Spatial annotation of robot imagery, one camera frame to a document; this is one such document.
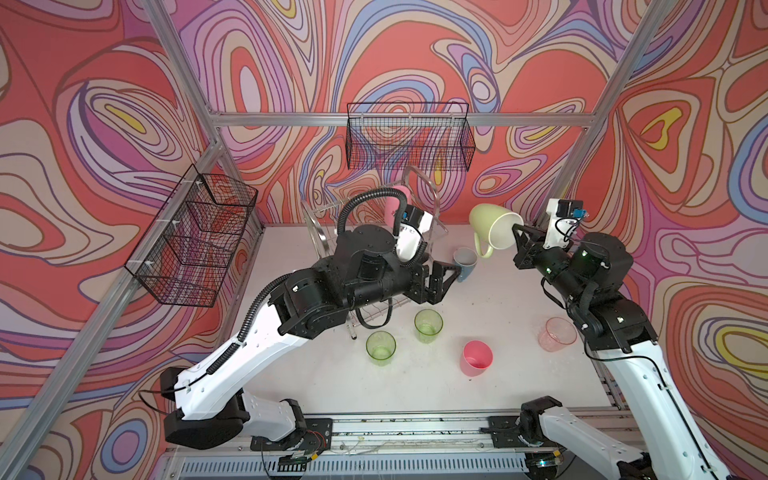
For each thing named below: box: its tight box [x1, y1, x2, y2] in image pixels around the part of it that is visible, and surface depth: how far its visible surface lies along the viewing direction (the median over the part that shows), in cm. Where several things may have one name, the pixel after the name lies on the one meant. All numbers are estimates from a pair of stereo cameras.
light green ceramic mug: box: [469, 203, 525, 259], surface depth 63 cm
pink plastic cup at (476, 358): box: [460, 340, 493, 377], surface depth 81 cm
